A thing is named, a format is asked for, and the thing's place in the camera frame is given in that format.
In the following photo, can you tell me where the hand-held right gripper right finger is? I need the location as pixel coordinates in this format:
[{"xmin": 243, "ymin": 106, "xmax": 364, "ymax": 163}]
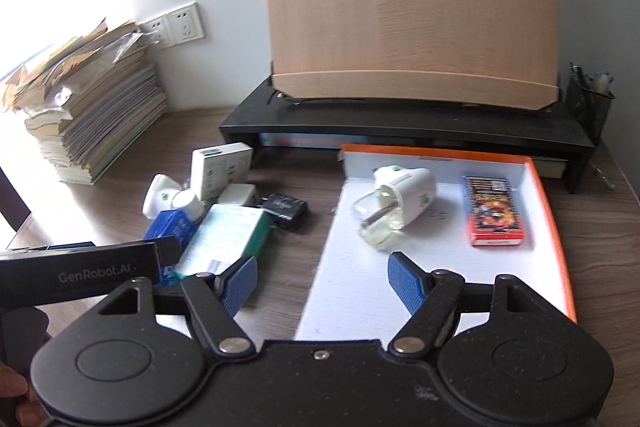
[{"xmin": 387, "ymin": 251, "xmax": 544, "ymax": 356}]

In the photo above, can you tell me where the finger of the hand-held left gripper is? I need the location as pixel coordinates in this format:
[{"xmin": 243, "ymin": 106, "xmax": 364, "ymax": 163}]
[{"xmin": 156, "ymin": 235, "xmax": 182, "ymax": 270}]

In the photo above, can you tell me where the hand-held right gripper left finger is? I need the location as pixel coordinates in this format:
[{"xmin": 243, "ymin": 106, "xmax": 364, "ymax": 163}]
[{"xmin": 96, "ymin": 255, "xmax": 259, "ymax": 356}]

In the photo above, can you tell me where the person's left hand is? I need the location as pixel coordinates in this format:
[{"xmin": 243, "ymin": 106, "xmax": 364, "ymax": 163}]
[{"xmin": 0, "ymin": 359, "xmax": 48, "ymax": 427}]

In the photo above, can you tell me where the blue box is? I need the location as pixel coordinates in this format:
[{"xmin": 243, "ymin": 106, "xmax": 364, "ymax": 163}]
[{"xmin": 144, "ymin": 208, "xmax": 195, "ymax": 280}]

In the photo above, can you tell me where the green and white box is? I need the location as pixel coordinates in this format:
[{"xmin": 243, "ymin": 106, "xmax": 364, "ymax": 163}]
[{"xmin": 174, "ymin": 204, "xmax": 272, "ymax": 279}]

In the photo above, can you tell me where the white plug-in repellent heater with bottle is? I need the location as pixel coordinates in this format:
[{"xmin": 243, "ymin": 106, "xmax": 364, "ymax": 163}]
[{"xmin": 352, "ymin": 164, "xmax": 439, "ymax": 251}]

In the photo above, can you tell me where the black power adapter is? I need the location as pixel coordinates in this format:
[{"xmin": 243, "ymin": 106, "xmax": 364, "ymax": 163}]
[{"xmin": 259, "ymin": 192, "xmax": 309, "ymax": 231}]

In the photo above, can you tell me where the white power adapter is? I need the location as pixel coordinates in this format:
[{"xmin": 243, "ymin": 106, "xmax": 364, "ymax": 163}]
[{"xmin": 217, "ymin": 183, "xmax": 259, "ymax": 208}]

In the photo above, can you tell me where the white cardboard box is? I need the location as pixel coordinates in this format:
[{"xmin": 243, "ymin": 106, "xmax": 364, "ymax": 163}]
[{"xmin": 191, "ymin": 144, "xmax": 254, "ymax": 202}]

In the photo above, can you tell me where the red playing card box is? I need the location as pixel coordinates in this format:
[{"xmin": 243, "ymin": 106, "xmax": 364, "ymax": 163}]
[{"xmin": 461, "ymin": 175, "xmax": 527, "ymax": 248}]

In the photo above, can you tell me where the stack of books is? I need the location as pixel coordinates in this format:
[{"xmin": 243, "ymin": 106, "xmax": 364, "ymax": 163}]
[{"xmin": 24, "ymin": 52, "xmax": 169, "ymax": 186}]

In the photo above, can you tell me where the black desk riser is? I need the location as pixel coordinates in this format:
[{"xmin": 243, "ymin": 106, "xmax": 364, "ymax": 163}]
[{"xmin": 218, "ymin": 76, "xmax": 597, "ymax": 194}]

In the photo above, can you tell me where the white book under riser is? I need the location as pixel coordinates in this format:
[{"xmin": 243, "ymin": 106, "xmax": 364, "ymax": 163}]
[{"xmin": 536, "ymin": 154, "xmax": 572, "ymax": 181}]

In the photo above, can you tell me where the pile of loose papers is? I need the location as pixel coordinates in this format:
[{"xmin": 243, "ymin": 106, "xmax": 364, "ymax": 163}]
[{"xmin": 2, "ymin": 19, "xmax": 152, "ymax": 114}]

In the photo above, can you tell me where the black mesh pen holder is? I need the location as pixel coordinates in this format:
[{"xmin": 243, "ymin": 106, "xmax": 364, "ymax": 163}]
[{"xmin": 567, "ymin": 62, "xmax": 617, "ymax": 146}]

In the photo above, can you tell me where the curved wooden board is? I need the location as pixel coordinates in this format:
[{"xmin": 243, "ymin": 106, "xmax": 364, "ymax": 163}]
[{"xmin": 262, "ymin": 0, "xmax": 562, "ymax": 112}]

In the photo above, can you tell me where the black board bracket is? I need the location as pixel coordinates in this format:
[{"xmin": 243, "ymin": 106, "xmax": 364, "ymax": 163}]
[{"xmin": 266, "ymin": 61, "xmax": 280, "ymax": 106}]

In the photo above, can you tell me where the white wall socket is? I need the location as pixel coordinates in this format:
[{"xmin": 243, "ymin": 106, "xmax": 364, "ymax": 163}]
[
  {"xmin": 142, "ymin": 14, "xmax": 172, "ymax": 48},
  {"xmin": 165, "ymin": 1, "xmax": 206, "ymax": 46}
]

